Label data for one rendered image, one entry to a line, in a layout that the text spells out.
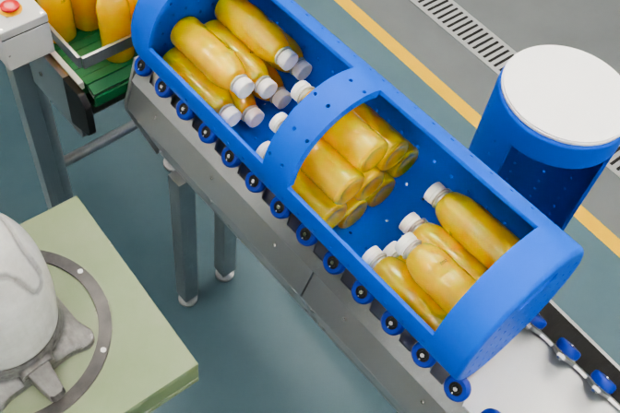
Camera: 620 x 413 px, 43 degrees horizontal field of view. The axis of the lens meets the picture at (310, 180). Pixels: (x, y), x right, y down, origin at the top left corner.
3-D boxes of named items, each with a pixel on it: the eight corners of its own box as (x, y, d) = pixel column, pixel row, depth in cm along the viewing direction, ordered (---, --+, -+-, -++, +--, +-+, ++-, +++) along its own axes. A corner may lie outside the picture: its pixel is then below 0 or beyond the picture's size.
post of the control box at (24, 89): (74, 283, 238) (4, 42, 159) (67, 275, 240) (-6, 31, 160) (86, 277, 240) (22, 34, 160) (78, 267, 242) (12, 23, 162)
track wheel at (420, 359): (439, 356, 128) (444, 353, 130) (420, 336, 130) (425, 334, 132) (423, 374, 130) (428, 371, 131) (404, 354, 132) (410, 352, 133)
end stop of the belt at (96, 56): (84, 69, 163) (82, 59, 161) (82, 66, 163) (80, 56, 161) (236, -4, 181) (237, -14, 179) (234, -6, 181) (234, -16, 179)
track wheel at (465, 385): (473, 390, 125) (478, 387, 127) (453, 370, 127) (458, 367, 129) (456, 408, 127) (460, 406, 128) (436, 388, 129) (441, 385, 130)
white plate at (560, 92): (476, 62, 163) (474, 66, 164) (554, 159, 149) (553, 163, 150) (579, 31, 173) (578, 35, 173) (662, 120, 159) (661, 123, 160)
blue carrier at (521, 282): (445, 403, 129) (477, 341, 105) (142, 88, 164) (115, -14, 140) (556, 299, 139) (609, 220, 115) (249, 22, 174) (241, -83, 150)
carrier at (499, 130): (395, 273, 234) (445, 355, 220) (472, 65, 164) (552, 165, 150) (473, 242, 244) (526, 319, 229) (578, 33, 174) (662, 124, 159)
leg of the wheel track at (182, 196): (185, 311, 237) (178, 189, 187) (174, 297, 239) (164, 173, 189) (201, 300, 239) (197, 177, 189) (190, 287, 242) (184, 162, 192)
